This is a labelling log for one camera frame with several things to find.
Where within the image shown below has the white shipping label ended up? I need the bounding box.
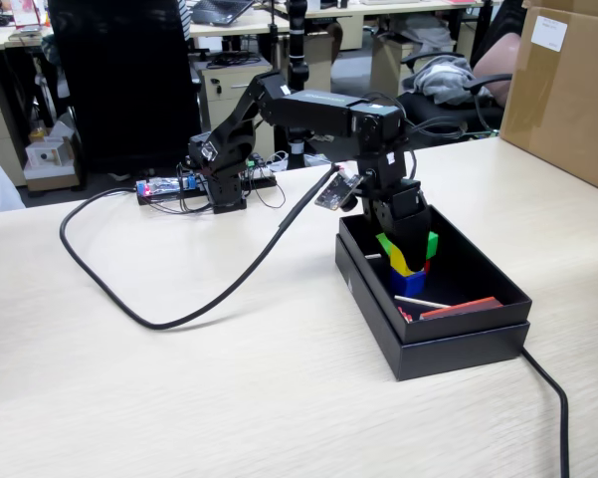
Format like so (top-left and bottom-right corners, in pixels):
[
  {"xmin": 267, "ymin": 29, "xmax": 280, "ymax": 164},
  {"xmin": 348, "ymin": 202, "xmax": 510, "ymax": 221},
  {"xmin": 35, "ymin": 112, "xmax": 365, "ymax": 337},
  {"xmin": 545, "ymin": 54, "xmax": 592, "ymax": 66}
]
[{"xmin": 532, "ymin": 14, "xmax": 568, "ymax": 51}]

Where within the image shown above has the black jointed stand pole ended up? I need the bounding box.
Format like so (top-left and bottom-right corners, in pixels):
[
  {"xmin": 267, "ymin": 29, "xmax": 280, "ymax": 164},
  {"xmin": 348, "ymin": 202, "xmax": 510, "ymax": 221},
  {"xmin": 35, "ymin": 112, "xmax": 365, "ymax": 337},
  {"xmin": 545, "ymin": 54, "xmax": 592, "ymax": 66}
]
[{"xmin": 273, "ymin": 0, "xmax": 312, "ymax": 168}]

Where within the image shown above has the white office desk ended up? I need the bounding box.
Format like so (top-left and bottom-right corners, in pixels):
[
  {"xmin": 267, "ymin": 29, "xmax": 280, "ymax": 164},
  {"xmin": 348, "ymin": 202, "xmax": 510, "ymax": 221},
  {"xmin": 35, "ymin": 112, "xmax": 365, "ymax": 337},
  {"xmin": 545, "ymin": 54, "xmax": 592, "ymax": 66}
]
[
  {"xmin": 188, "ymin": 9, "xmax": 354, "ymax": 39},
  {"xmin": 0, "ymin": 22, "xmax": 56, "ymax": 52}
]

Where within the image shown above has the beige drawer cabinet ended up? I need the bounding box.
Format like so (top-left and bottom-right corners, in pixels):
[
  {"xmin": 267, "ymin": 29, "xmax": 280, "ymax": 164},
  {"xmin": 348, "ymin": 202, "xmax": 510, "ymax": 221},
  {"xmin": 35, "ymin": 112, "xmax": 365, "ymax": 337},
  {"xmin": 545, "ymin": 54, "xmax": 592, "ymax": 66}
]
[
  {"xmin": 198, "ymin": 59, "xmax": 275, "ymax": 155},
  {"xmin": 0, "ymin": 74, "xmax": 29, "ymax": 193}
]

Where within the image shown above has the black power cable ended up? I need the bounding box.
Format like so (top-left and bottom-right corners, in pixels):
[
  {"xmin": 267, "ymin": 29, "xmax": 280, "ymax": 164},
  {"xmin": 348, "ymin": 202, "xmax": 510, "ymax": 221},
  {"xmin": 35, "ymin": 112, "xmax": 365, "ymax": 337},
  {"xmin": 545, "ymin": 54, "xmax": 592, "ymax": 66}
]
[{"xmin": 520, "ymin": 347, "xmax": 571, "ymax": 478}]

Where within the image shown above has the striped shirt person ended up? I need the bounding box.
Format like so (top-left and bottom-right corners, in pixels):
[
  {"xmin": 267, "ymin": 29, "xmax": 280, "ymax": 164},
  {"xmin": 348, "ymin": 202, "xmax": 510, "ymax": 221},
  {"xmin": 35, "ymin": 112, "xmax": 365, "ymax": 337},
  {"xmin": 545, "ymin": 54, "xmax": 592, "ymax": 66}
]
[{"xmin": 176, "ymin": 0, "xmax": 193, "ymax": 41}]

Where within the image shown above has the grey clothes pile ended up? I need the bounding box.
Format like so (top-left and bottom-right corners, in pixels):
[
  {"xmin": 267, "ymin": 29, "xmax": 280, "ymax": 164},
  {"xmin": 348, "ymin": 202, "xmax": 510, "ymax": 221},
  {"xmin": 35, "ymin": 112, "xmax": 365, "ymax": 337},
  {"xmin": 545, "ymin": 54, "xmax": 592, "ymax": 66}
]
[{"xmin": 410, "ymin": 54, "xmax": 494, "ymax": 106}]

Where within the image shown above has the long white stick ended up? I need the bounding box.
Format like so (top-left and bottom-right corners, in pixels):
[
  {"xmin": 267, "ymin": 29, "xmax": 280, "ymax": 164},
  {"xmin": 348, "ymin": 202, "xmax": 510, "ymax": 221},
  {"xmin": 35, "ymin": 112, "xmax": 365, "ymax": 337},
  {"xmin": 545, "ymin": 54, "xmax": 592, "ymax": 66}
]
[{"xmin": 394, "ymin": 295, "xmax": 452, "ymax": 309}]

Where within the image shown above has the black high-back office chair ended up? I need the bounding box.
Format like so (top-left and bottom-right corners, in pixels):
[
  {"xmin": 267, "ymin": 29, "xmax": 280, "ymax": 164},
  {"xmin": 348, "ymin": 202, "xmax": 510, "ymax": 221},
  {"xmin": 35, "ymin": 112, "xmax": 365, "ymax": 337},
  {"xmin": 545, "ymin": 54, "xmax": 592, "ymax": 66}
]
[{"xmin": 47, "ymin": 0, "xmax": 203, "ymax": 175}]

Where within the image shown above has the black box inner tray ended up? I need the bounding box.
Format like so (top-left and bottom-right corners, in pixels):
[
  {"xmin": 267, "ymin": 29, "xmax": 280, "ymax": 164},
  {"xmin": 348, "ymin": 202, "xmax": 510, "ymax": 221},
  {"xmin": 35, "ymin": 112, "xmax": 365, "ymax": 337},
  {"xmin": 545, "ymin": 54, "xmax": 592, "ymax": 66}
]
[{"xmin": 338, "ymin": 202, "xmax": 533, "ymax": 345}]

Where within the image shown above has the black office chair with armrests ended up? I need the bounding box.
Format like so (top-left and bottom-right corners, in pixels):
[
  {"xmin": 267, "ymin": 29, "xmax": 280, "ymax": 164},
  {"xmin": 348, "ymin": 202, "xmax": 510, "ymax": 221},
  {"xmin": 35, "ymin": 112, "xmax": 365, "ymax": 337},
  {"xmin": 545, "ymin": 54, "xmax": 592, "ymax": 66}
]
[{"xmin": 393, "ymin": 49, "xmax": 513, "ymax": 145}]

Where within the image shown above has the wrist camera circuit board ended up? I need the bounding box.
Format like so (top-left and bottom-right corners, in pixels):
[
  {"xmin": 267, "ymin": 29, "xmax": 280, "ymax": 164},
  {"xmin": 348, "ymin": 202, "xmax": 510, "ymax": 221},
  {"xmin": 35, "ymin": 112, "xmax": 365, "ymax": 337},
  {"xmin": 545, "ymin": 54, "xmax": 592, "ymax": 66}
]
[{"xmin": 313, "ymin": 171, "xmax": 363, "ymax": 213}]

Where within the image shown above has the blue wooden cube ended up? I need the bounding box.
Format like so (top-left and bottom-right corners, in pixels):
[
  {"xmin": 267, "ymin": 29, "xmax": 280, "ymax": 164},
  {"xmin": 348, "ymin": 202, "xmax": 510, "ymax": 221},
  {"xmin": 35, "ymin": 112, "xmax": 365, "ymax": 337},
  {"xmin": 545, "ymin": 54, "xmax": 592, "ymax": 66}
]
[{"xmin": 389, "ymin": 268, "xmax": 427, "ymax": 296}]

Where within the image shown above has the large cardboard box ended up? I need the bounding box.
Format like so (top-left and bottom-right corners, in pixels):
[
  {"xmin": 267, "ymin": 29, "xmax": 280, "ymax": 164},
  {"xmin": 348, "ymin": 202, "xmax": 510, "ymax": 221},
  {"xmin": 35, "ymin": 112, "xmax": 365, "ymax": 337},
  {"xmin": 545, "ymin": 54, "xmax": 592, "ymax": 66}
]
[{"xmin": 498, "ymin": 0, "xmax": 598, "ymax": 198}]

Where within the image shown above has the yellow wooden cube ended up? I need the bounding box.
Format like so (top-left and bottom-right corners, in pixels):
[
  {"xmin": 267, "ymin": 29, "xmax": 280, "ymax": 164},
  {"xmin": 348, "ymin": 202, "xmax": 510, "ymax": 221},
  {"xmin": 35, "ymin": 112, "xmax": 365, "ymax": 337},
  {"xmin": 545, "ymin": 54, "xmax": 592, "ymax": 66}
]
[{"xmin": 387, "ymin": 247, "xmax": 427, "ymax": 278}]

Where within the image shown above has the black box outer shell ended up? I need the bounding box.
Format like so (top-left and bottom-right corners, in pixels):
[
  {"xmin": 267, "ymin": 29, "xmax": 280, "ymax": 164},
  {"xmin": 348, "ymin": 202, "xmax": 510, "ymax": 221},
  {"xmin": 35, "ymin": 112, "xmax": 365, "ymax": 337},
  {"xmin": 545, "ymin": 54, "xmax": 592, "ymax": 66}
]
[{"xmin": 333, "ymin": 233, "xmax": 531, "ymax": 382}]

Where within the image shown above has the thin black wire bundle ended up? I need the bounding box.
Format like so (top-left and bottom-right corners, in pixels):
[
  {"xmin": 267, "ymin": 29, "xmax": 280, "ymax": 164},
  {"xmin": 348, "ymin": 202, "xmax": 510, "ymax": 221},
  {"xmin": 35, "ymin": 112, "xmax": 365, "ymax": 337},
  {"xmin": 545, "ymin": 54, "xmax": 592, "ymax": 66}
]
[{"xmin": 176, "ymin": 92, "xmax": 467, "ymax": 215}]

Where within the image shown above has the thick black camera cable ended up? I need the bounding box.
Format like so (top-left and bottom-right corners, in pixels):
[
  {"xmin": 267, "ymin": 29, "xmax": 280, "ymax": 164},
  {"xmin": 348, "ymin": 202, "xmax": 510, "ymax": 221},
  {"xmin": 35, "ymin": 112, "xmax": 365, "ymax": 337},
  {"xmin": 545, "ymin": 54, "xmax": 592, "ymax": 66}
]
[{"xmin": 59, "ymin": 162, "xmax": 342, "ymax": 331}]

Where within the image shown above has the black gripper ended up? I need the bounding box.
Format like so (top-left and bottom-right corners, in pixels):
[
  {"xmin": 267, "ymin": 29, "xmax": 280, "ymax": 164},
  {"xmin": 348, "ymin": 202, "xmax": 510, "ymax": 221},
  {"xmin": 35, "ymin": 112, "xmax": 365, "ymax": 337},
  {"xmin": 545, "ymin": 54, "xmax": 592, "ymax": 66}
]
[{"xmin": 357, "ymin": 171, "xmax": 432, "ymax": 273}]

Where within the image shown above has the pink beige garment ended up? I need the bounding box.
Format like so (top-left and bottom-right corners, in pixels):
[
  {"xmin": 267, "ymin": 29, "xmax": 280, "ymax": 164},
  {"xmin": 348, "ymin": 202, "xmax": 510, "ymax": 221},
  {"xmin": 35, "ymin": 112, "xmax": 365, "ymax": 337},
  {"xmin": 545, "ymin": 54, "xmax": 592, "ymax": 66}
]
[{"xmin": 472, "ymin": 32, "xmax": 522, "ymax": 109}]

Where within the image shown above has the beige desk pedestal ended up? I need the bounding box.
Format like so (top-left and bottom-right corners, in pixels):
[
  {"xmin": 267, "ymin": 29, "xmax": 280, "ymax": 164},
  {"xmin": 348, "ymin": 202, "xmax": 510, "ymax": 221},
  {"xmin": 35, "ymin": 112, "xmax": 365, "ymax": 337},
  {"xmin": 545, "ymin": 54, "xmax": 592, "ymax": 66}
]
[{"xmin": 367, "ymin": 32, "xmax": 459, "ymax": 133}]

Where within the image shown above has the flat red orange box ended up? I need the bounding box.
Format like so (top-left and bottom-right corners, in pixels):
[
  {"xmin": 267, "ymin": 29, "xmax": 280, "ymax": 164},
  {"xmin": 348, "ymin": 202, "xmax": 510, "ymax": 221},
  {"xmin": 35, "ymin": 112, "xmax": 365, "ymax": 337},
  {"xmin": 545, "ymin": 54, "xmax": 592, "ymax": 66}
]
[{"xmin": 420, "ymin": 296, "xmax": 503, "ymax": 320}]

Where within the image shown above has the controller board with red light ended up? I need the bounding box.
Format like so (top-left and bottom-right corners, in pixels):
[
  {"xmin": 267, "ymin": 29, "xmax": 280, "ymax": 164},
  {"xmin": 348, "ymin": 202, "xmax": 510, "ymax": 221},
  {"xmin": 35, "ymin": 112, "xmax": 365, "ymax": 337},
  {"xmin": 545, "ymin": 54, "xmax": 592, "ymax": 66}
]
[{"xmin": 135, "ymin": 173, "xmax": 200, "ymax": 198}]

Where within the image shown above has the open black laptop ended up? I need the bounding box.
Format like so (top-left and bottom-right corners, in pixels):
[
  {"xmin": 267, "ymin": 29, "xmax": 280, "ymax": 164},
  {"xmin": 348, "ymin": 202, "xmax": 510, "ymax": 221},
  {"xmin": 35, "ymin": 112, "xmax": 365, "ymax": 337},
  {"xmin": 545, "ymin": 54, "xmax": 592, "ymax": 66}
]
[{"xmin": 191, "ymin": 0, "xmax": 256, "ymax": 26}]

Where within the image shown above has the small white carton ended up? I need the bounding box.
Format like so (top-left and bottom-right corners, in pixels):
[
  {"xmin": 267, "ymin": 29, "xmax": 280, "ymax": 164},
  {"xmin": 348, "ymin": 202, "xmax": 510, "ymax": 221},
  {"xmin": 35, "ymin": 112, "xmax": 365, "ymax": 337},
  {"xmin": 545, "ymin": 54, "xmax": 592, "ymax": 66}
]
[{"xmin": 23, "ymin": 136, "xmax": 79, "ymax": 193}]

